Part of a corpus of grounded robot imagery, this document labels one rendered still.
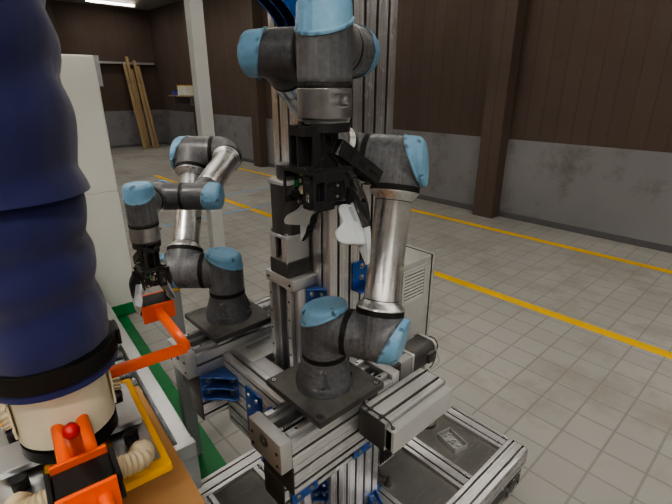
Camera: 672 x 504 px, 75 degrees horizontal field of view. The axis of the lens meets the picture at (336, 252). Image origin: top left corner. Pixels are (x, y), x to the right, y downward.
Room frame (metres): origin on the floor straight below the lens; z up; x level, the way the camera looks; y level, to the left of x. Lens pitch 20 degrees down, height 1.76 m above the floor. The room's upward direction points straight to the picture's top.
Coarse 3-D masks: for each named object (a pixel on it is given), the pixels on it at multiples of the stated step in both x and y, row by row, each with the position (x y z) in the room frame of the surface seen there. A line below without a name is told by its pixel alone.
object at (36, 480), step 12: (0, 432) 0.74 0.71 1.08; (0, 444) 0.71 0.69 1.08; (36, 468) 0.65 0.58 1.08; (0, 480) 0.62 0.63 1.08; (12, 480) 0.60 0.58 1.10; (24, 480) 0.60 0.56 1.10; (36, 480) 0.62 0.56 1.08; (0, 492) 0.59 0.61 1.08; (12, 492) 0.59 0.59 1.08; (36, 492) 0.59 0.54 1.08
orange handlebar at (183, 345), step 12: (156, 312) 1.06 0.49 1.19; (168, 324) 0.99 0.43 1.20; (180, 336) 0.93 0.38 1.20; (168, 348) 0.88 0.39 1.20; (180, 348) 0.89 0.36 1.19; (132, 360) 0.83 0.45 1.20; (144, 360) 0.84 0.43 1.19; (156, 360) 0.85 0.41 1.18; (120, 372) 0.81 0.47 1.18; (84, 420) 0.65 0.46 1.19; (60, 432) 0.62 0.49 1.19; (84, 432) 0.62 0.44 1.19; (60, 444) 0.59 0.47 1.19; (84, 444) 0.59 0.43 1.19; (96, 444) 0.59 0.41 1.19; (60, 456) 0.56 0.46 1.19; (108, 492) 0.49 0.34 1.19
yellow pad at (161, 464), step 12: (132, 384) 0.91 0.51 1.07; (120, 396) 0.83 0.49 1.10; (132, 396) 0.86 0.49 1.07; (144, 408) 0.82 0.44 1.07; (144, 420) 0.78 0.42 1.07; (120, 432) 0.74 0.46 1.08; (132, 432) 0.71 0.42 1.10; (144, 432) 0.74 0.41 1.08; (156, 432) 0.75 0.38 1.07; (108, 444) 0.71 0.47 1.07; (120, 444) 0.71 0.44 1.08; (156, 444) 0.71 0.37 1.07; (156, 456) 0.68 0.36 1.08; (168, 456) 0.68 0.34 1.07; (156, 468) 0.65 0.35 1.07; (168, 468) 0.66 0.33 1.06; (132, 480) 0.62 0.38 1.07; (144, 480) 0.63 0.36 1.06
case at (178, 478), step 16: (144, 400) 1.01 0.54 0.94; (160, 432) 0.89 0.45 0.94; (176, 464) 0.79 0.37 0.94; (160, 480) 0.74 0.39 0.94; (176, 480) 0.74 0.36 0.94; (192, 480) 0.74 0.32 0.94; (128, 496) 0.70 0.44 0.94; (144, 496) 0.70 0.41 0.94; (160, 496) 0.70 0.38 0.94; (176, 496) 0.70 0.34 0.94; (192, 496) 0.70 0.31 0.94
